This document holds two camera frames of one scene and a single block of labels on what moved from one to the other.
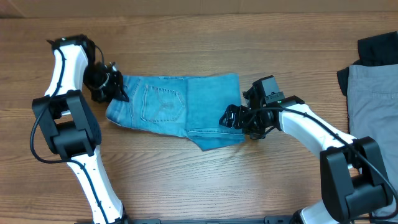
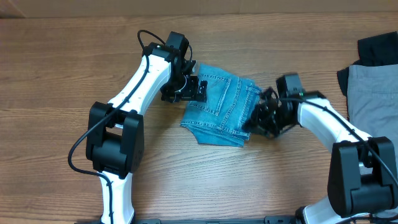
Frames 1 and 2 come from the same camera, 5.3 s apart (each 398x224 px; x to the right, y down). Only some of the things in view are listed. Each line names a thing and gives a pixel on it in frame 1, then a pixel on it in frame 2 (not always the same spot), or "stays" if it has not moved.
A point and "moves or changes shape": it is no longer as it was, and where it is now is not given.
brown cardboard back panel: [56, 9] stays
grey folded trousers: [372, 108] stays
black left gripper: [117, 93] to [191, 92]
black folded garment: [380, 49] stays
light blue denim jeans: [188, 106] moves or changes shape
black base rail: [267, 220] stays
